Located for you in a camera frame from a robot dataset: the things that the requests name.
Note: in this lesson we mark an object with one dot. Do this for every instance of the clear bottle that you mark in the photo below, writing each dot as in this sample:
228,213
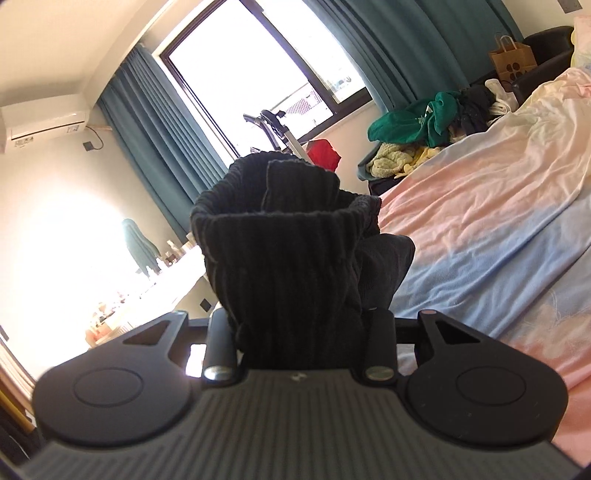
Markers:
172,251

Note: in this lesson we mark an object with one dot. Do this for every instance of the dark clothes pile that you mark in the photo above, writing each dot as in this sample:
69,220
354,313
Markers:
478,104

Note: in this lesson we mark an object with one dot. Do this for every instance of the brown paper bag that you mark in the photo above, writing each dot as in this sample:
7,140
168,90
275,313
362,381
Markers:
512,62

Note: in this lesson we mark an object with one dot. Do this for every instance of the black wall socket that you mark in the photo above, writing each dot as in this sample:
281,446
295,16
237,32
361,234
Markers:
206,304

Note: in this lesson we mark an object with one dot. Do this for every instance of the pile of clothes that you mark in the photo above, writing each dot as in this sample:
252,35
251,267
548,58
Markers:
549,46

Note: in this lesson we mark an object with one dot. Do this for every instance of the white cloth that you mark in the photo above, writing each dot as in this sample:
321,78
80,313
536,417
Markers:
496,99

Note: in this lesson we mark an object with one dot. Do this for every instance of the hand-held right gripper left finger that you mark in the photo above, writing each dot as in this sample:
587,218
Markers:
217,332

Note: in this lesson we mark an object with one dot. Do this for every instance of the black ribbed knit sweater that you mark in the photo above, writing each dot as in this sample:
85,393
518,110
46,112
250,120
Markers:
277,277

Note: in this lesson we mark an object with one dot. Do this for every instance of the pale yellow pillow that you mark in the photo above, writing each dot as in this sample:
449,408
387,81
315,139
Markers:
582,41

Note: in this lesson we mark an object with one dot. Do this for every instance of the white desk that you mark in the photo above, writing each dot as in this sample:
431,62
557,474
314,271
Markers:
184,281

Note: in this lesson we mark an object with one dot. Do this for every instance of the red hanging garment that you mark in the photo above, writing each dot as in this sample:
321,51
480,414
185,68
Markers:
323,154

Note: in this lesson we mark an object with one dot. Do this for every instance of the pale yellow knit cloth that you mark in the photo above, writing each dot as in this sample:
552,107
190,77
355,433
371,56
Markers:
388,161

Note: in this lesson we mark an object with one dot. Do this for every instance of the grey wall switch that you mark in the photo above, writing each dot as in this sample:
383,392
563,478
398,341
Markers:
570,5

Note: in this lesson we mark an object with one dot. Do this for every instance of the dark green hanging cloth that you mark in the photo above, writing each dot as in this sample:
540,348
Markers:
138,244

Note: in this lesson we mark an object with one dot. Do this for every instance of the bed with pastel sheet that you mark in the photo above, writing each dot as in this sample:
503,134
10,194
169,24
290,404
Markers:
485,207

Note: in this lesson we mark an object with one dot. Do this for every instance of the dark framed window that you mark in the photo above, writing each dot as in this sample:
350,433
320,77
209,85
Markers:
240,69

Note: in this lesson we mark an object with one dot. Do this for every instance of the standing garment steamer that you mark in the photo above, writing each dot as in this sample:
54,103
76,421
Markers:
286,134

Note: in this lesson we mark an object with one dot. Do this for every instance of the white air conditioner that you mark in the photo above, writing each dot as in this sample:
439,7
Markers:
41,122

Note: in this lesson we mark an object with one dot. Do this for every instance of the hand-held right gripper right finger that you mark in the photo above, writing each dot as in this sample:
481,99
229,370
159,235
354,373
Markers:
381,332

